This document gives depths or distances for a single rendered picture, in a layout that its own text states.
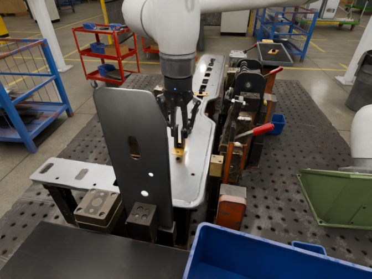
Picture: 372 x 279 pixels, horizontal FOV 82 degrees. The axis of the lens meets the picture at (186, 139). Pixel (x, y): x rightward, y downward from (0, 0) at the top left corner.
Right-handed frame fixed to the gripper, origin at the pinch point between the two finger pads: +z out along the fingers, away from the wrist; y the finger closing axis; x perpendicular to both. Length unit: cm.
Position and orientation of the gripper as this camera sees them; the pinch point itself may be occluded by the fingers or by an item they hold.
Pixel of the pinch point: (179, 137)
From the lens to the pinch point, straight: 68.2
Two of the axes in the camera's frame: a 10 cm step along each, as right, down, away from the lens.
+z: 0.0, 8.0, 6.0
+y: -9.8, -1.2, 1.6
